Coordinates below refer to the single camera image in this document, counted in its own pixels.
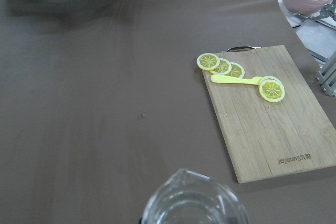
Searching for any middle lemon slice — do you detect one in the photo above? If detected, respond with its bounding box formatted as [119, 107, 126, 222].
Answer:
[210, 58, 232, 75]

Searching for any clear glass measuring cup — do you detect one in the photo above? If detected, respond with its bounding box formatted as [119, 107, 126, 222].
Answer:
[140, 168, 250, 223]

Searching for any yellow plastic knife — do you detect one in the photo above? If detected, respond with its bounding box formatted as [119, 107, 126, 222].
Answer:
[211, 74, 262, 85]

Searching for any bamboo cutting board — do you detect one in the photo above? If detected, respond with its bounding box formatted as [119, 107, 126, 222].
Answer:
[203, 45, 335, 183]

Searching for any aluminium frame post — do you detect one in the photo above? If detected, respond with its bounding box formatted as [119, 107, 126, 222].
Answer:
[316, 53, 336, 97]

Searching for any lemon slice on knife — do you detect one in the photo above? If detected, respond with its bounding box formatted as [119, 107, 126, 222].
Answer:
[258, 76, 286, 102]

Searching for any outer lemon slice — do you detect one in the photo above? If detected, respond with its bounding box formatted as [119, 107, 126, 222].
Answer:
[196, 53, 220, 71]

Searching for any inner lemon slice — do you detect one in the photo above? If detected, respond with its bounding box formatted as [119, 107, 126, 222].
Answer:
[227, 62, 245, 78]

